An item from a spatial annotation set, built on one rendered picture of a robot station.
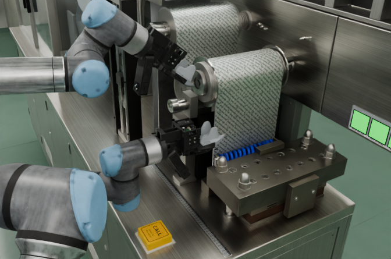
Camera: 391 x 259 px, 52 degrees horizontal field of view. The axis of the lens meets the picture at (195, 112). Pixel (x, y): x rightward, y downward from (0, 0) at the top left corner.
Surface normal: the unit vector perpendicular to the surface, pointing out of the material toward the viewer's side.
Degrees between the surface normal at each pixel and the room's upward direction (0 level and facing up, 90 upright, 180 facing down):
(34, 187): 31
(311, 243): 90
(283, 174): 0
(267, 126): 90
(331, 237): 90
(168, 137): 90
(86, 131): 0
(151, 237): 0
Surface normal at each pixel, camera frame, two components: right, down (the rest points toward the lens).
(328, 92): -0.87, 0.21
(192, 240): 0.02, -0.89
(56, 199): -0.04, -0.40
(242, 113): 0.50, 0.40
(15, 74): 0.33, 0.02
